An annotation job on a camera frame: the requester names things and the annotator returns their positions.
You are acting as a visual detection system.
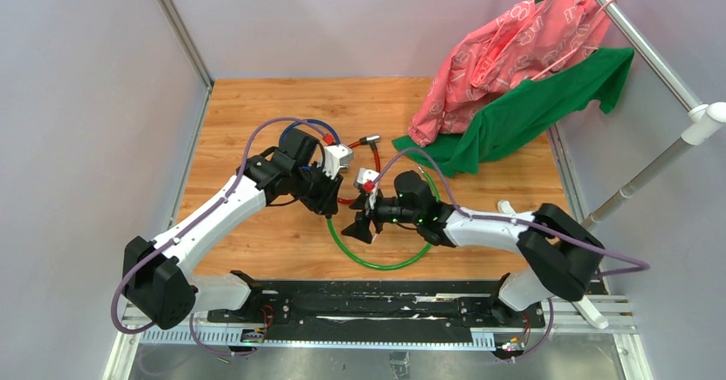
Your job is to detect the green t-shirt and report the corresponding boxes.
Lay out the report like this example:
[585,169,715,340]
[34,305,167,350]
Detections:
[391,42,634,177]

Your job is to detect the pink patterned garment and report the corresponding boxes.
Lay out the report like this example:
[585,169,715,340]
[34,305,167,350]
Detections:
[408,0,611,146]

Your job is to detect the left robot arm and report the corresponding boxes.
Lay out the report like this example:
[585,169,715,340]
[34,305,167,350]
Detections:
[113,128,353,330]

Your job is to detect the blue cable lock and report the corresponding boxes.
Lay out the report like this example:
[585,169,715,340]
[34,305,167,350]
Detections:
[271,121,336,177]

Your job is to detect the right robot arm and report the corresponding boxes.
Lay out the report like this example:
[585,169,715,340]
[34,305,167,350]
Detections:
[342,169,604,327]

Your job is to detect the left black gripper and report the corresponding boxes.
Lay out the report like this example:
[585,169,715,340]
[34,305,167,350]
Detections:
[291,161,344,216]

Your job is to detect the pink clothes hanger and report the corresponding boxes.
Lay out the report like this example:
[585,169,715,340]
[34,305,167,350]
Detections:
[532,0,617,81]

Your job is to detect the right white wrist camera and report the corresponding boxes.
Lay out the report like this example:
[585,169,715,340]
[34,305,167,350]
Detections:
[349,169,379,211]

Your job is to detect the metal clothes rack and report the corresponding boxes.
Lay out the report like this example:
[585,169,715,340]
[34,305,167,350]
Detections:
[496,0,726,331]

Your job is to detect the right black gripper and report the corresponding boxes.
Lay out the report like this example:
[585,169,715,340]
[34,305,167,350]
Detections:
[342,188,421,245]

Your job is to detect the red cable lock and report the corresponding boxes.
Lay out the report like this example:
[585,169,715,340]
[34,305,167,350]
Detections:
[337,134,382,205]

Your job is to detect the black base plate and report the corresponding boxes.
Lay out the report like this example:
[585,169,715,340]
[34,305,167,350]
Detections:
[208,280,546,344]

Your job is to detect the green cable lock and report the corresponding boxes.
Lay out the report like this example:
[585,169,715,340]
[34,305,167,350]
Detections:
[326,166,440,271]

